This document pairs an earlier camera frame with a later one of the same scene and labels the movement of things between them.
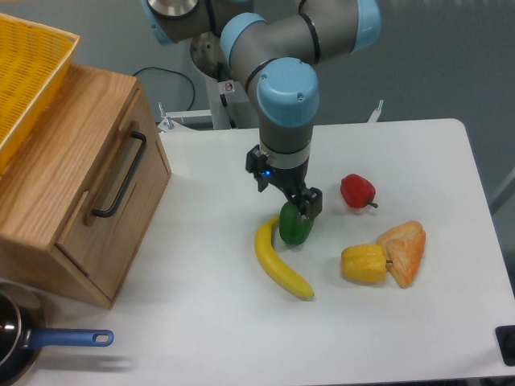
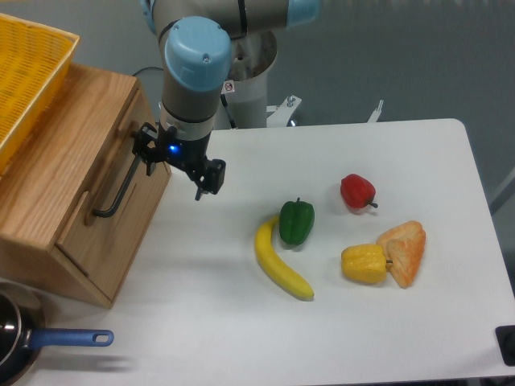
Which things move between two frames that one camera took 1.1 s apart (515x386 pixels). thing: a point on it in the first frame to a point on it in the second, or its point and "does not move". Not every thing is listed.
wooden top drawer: (108, 236) does not move
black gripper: (309, 203) to (153, 148)
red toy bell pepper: (357, 192) does not move
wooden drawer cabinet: (78, 196) does not move
